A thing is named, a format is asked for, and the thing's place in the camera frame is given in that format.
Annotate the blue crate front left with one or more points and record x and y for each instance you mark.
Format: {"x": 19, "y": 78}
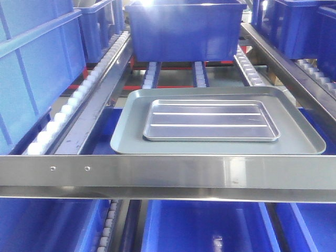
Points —
{"x": 41, "y": 55}

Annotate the large grey plastic tray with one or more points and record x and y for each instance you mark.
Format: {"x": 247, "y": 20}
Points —
{"x": 297, "y": 136}

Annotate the blue bin below left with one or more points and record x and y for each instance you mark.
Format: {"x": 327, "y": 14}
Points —
{"x": 34, "y": 224}

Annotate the white roller track far left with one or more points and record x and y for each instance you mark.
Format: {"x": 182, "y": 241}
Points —
{"x": 54, "y": 127}

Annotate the blue bin below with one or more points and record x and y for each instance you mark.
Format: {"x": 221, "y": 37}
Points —
{"x": 34, "y": 224}
{"x": 208, "y": 226}
{"x": 308, "y": 227}

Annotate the blue bin below centre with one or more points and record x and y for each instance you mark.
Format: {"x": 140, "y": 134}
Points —
{"x": 208, "y": 226}

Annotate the steel front rack beam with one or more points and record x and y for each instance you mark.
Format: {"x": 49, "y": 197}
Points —
{"x": 249, "y": 178}

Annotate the white roller track centre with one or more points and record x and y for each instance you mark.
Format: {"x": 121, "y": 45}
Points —
{"x": 200, "y": 79}

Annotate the blue crate rear right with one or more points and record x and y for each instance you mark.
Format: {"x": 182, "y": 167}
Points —
{"x": 299, "y": 29}

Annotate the blue crate rear left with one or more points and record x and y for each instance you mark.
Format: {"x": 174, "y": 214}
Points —
{"x": 99, "y": 22}

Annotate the steel lane divider right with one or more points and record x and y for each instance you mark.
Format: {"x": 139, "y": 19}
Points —
{"x": 307, "y": 92}

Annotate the silver metal tray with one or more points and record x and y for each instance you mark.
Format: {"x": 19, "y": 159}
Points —
{"x": 209, "y": 120}

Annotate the blue crate rear centre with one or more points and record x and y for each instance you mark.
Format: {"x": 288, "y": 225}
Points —
{"x": 182, "y": 31}

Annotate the white roller track far right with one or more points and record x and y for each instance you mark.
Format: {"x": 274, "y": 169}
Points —
{"x": 318, "y": 76}

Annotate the blue crate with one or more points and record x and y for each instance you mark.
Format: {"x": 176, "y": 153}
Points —
{"x": 182, "y": 31}
{"x": 41, "y": 55}
{"x": 299, "y": 29}
{"x": 99, "y": 22}

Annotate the white roller track centre-left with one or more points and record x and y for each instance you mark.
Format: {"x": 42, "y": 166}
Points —
{"x": 151, "y": 76}

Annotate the blue bin below right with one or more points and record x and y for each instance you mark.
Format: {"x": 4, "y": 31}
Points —
{"x": 308, "y": 227}

